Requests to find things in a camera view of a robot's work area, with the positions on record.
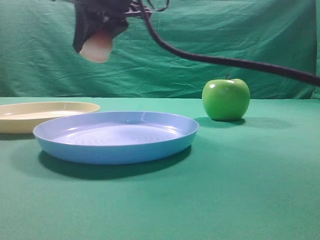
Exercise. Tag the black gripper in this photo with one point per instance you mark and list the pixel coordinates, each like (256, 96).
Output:
(90, 13)

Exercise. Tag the red and cream round bread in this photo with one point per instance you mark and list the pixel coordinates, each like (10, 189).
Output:
(98, 47)

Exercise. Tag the blue plastic plate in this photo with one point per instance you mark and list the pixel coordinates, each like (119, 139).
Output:
(116, 137)

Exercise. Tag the yellow plastic plate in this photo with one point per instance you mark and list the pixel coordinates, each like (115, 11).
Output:
(22, 118)

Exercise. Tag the green backdrop cloth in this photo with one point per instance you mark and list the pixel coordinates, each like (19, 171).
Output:
(37, 58)

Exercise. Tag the green apple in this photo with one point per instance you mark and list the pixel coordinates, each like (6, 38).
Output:
(226, 100)

